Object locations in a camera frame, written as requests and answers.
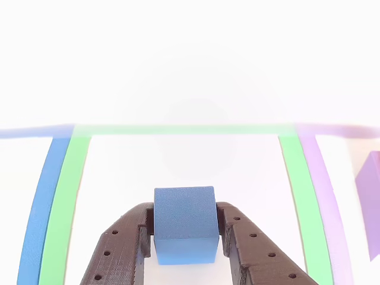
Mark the blue square frame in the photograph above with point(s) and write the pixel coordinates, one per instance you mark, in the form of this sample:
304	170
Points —
35	213

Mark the green square frame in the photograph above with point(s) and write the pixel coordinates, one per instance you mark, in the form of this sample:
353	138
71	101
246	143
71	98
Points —
62	207

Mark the purple block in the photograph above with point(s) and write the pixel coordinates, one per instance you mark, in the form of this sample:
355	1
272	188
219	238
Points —
369	202

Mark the small blue cube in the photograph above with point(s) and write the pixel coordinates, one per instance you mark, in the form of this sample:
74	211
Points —
184	213

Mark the purple square frame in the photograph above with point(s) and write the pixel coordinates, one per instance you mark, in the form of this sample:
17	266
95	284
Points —
323	193

